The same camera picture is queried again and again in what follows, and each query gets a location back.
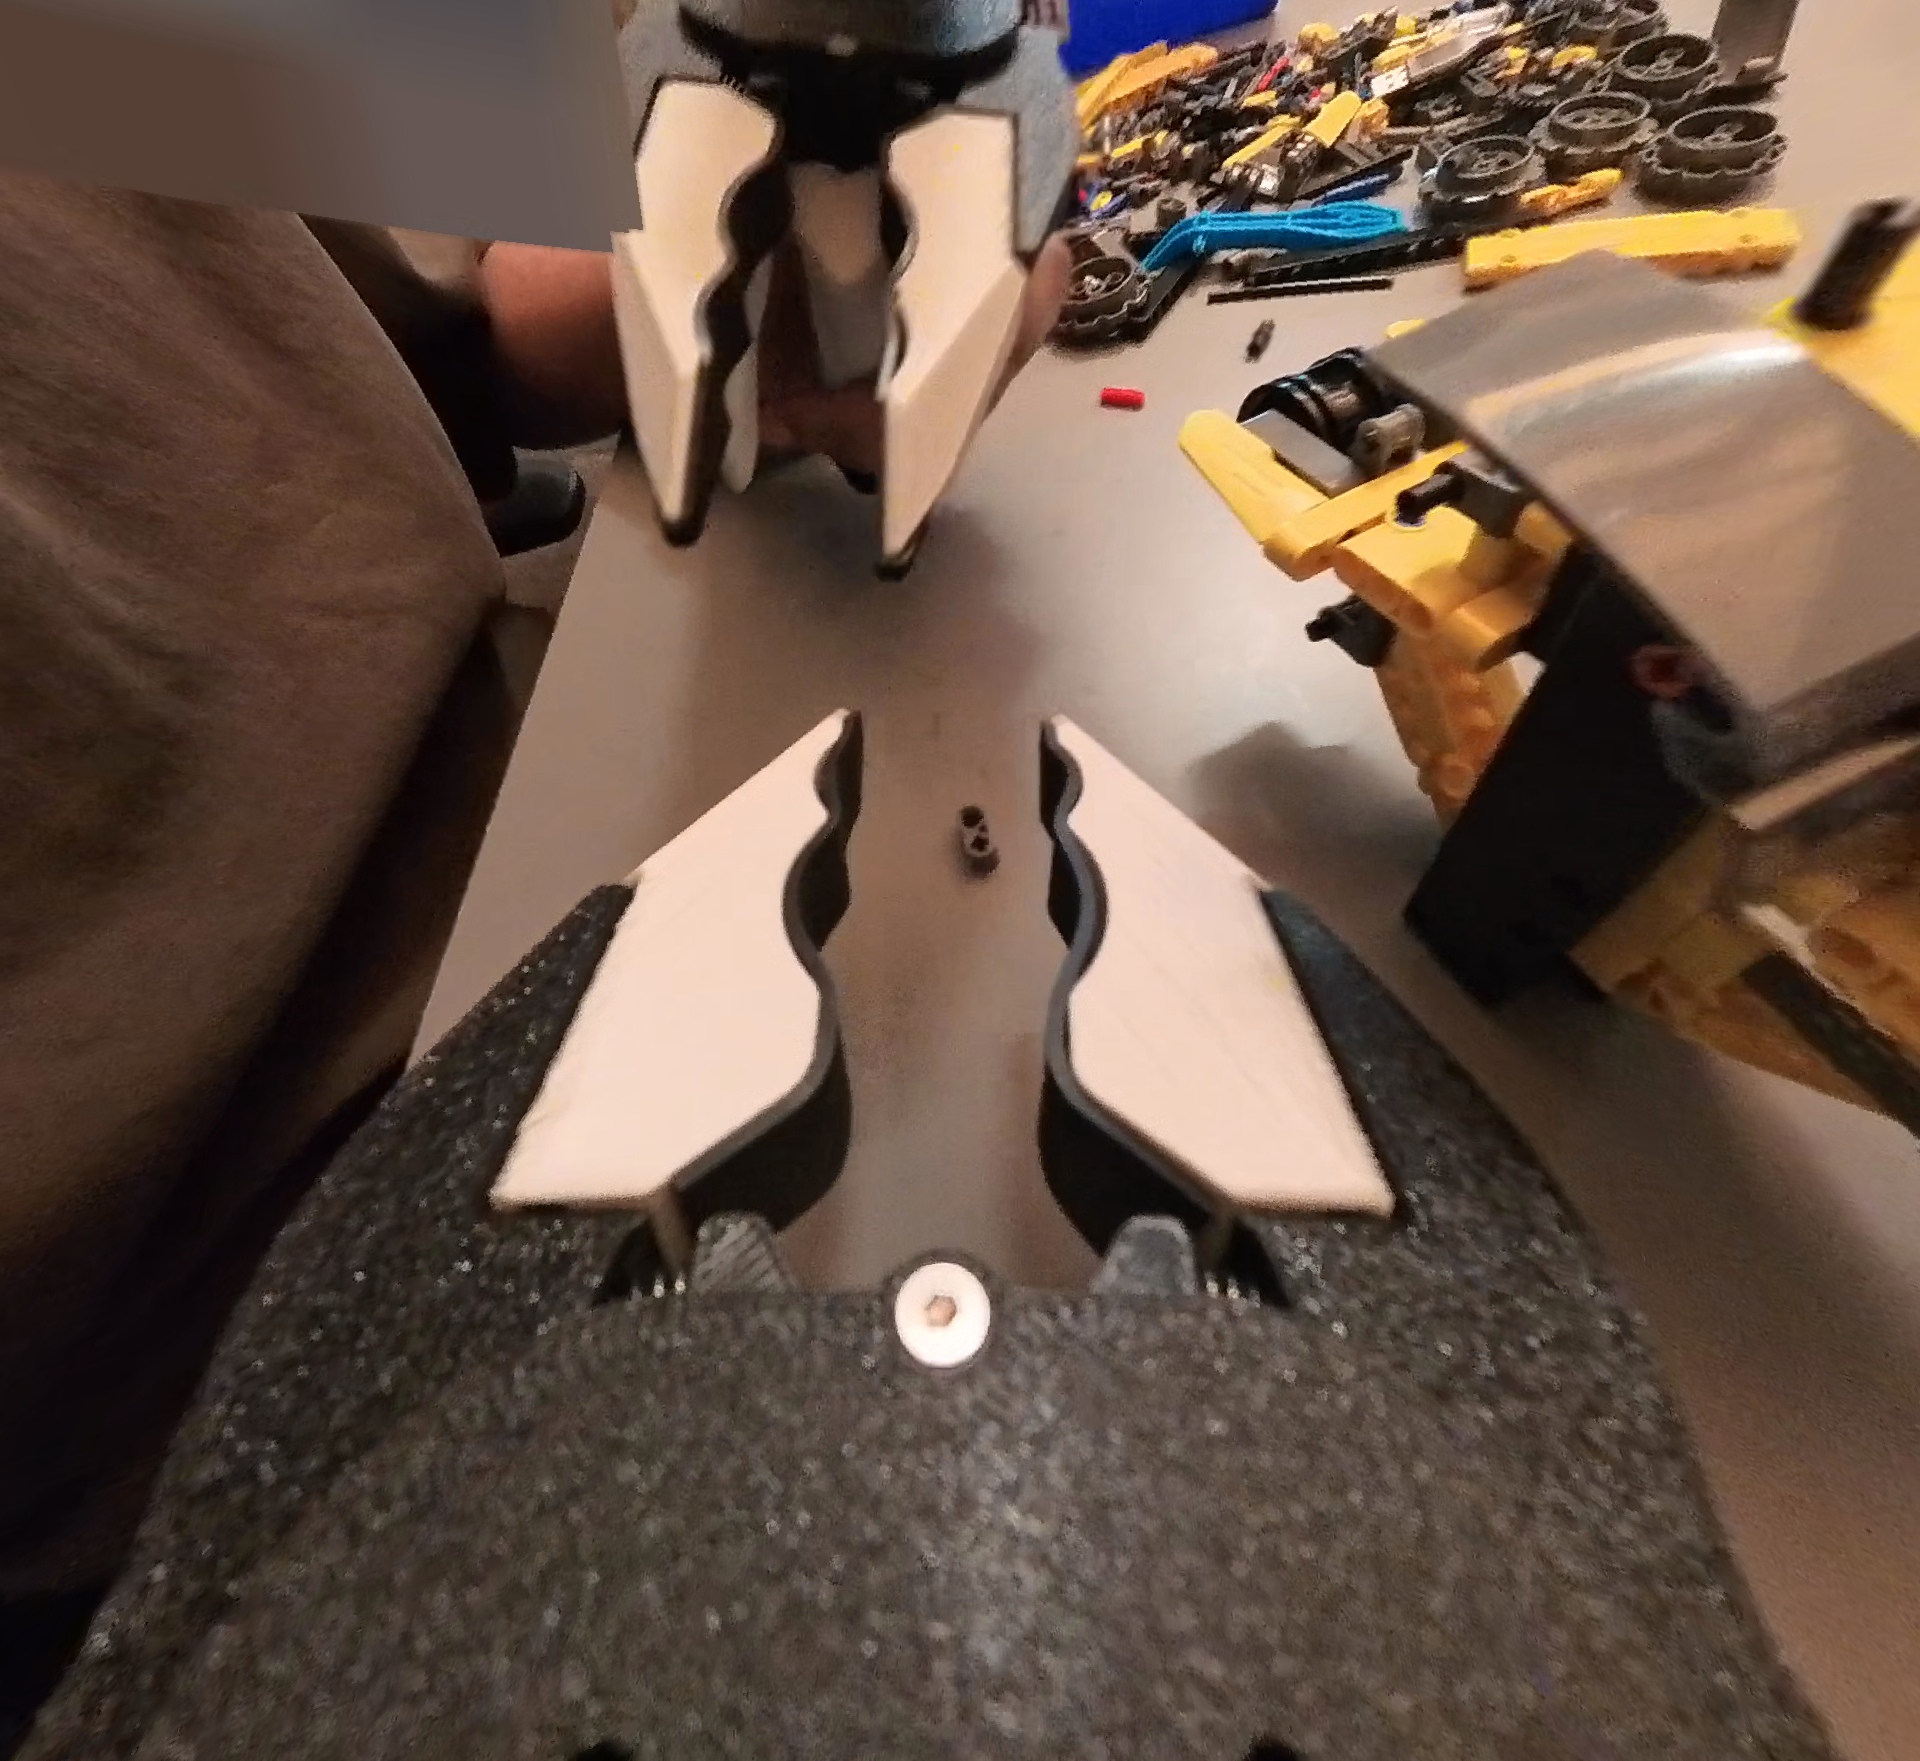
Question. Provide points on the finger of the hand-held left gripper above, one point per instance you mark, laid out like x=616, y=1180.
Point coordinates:
x=668, y=261
x=969, y=247

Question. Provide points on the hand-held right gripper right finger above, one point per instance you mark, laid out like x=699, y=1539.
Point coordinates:
x=1215, y=1042

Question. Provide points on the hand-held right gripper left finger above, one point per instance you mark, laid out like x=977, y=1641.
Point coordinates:
x=676, y=1026

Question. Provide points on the dark grey brick connector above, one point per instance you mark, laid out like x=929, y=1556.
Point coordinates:
x=977, y=844

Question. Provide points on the yellow toy brick vehicle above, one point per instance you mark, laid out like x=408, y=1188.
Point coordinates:
x=1440, y=591

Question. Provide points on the pile of toy brick pieces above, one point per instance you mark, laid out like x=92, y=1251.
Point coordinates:
x=1501, y=95

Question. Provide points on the person's left hand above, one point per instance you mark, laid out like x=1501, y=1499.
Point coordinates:
x=556, y=344

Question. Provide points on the grey mesh office chair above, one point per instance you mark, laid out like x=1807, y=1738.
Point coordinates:
x=542, y=509

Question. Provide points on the blue curved brick piece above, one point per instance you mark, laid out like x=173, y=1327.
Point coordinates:
x=1276, y=228

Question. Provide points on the long yellow brick panel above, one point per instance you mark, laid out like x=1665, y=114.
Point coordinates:
x=1637, y=242

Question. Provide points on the dark grey upright brick panel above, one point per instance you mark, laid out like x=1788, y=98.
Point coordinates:
x=1756, y=21

